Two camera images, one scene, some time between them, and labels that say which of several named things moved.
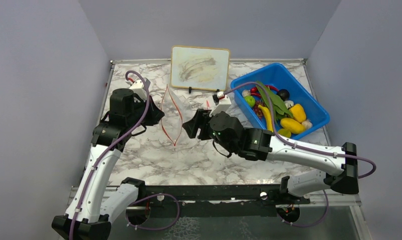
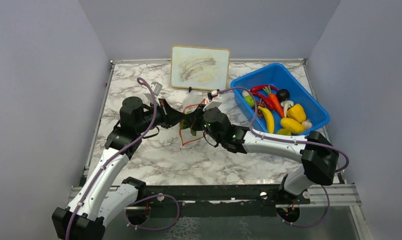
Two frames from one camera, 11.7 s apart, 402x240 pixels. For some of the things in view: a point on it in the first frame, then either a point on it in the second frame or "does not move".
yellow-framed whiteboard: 201,68 does not move
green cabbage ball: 250,100 does not move
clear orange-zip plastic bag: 173,113 → 186,134
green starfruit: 284,132 does not move
